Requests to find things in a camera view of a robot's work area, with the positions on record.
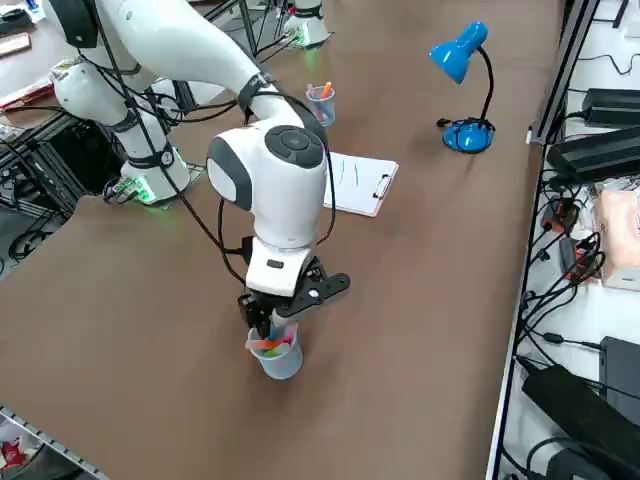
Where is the red and black connector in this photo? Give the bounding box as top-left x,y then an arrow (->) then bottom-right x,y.
559,234 -> 606,281

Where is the white paper sheet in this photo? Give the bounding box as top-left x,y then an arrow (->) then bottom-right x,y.
323,153 -> 396,214

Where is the large black power adapter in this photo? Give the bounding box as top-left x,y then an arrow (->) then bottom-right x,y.
521,363 -> 640,480

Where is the orange and black plug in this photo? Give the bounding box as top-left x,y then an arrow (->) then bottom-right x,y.
543,198 -> 581,232

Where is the long black box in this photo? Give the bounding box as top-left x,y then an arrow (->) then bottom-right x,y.
546,127 -> 640,184

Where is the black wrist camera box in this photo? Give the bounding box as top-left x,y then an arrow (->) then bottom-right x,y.
237,293 -> 261,326

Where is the white table edge rail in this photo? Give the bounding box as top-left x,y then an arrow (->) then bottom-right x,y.
487,144 -> 549,480

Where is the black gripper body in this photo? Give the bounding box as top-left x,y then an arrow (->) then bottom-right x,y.
248,255 -> 327,312

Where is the pink tissue pack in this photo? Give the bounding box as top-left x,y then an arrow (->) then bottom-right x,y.
598,188 -> 640,291

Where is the blue desk lamp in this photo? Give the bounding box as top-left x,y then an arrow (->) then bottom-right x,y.
428,20 -> 498,154

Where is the brown flat case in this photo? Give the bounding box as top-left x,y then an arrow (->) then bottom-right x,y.
0,32 -> 32,57

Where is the clear plastic pen cup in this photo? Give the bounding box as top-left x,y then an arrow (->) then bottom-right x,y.
305,82 -> 337,129
245,324 -> 304,381

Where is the metal shelf rail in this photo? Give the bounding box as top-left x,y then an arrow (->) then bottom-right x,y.
0,404 -> 109,480

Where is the red and white packet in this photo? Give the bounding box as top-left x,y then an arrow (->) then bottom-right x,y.
0,433 -> 31,471

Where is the aluminium frame rail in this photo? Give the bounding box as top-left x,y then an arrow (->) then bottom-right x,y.
528,0 -> 601,146

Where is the clipboard with black clip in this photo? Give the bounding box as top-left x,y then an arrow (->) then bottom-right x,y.
322,152 -> 400,219

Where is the red flat strip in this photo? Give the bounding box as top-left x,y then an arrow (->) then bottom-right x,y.
0,82 -> 55,109

